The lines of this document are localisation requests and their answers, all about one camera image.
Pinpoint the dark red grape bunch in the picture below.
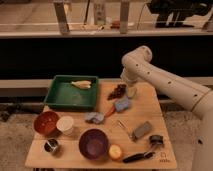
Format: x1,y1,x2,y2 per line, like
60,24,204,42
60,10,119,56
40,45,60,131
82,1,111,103
107,84,126,100

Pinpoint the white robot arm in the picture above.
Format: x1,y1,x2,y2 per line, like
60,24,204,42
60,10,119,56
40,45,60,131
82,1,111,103
121,46,213,171

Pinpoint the white paper cup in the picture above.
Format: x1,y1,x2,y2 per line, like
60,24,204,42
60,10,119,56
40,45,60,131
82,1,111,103
56,116,74,135

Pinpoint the grey rectangular block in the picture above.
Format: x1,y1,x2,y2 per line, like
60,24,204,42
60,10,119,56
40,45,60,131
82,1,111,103
132,121,152,141

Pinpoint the grey crumpled cloth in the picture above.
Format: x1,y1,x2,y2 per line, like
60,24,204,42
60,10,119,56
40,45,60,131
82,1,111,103
85,112,104,124

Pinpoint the yellow banana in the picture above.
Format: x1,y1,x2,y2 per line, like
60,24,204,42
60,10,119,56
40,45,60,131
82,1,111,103
71,80,91,89

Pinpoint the small dark round container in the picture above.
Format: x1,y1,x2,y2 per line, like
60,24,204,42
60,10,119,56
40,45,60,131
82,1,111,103
149,135,164,147

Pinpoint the yellow red apple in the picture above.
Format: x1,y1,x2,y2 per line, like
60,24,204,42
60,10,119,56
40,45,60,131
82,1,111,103
108,144,123,160

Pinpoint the green plastic tray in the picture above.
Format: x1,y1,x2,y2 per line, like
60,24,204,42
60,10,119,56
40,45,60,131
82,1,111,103
44,75,98,111

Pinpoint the purple bowl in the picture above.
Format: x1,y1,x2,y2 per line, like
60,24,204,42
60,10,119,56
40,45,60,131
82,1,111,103
79,129,109,160

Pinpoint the red bowl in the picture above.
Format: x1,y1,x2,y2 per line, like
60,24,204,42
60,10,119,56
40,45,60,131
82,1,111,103
34,111,59,136

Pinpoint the black handled tool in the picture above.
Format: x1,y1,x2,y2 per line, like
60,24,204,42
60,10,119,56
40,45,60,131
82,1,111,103
122,152,155,163

